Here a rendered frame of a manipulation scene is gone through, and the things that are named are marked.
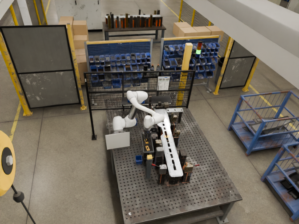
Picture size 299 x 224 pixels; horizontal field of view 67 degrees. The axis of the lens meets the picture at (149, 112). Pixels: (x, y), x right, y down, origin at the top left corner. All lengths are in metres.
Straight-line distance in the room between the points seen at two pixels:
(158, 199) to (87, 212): 1.25
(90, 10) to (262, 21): 9.05
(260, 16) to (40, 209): 3.93
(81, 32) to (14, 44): 3.00
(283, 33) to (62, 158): 4.34
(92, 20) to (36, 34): 5.13
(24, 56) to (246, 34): 4.59
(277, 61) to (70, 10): 9.17
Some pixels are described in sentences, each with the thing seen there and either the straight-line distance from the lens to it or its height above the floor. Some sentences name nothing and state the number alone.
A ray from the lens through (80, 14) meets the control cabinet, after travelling 9.64.
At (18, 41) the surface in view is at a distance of 4.93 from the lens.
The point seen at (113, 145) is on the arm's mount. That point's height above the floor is 0.78.
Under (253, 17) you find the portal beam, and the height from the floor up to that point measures 3.31.
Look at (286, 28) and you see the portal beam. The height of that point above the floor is 3.32.
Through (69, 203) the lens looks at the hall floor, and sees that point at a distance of 4.10.
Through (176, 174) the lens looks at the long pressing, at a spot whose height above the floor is 1.00.
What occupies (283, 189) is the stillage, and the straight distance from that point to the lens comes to 4.63.
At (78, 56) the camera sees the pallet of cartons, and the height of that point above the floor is 0.74.
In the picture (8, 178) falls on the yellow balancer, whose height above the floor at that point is 3.05.
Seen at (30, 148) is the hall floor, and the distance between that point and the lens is 5.03.
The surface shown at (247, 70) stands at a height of 0.66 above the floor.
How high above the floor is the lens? 3.50
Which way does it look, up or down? 40 degrees down
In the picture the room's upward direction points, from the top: 4 degrees clockwise
